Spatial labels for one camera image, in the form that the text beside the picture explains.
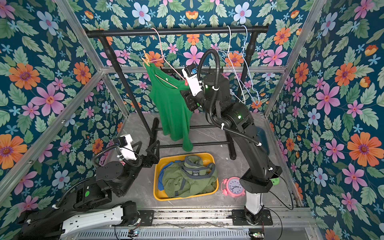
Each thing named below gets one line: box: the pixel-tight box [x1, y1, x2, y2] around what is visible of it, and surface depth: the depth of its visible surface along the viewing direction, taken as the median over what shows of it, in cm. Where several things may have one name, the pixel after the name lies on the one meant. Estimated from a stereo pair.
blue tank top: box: [158, 163, 172, 191], surface depth 83 cm
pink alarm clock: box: [221, 176, 246, 198], surface depth 83 cm
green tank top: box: [145, 63, 193, 152], surface depth 75 cm
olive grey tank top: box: [162, 155, 217, 198], surface depth 79 cm
